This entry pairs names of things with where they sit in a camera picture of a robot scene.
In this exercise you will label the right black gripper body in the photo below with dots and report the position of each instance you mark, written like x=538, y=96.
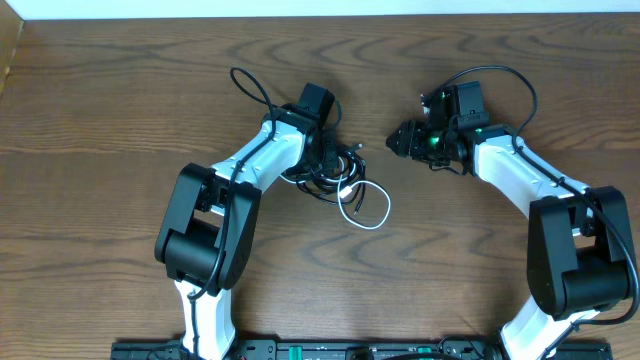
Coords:
x=430, y=144

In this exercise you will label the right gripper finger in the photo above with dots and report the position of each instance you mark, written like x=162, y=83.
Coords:
x=399, y=148
x=401, y=134

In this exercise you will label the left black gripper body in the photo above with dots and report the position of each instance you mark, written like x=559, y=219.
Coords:
x=326, y=157

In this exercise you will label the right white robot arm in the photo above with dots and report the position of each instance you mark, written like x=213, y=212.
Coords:
x=580, y=254

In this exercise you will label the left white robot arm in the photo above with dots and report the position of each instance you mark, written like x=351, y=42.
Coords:
x=207, y=232

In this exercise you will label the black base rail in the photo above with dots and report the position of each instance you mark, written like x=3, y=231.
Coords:
x=268, y=349

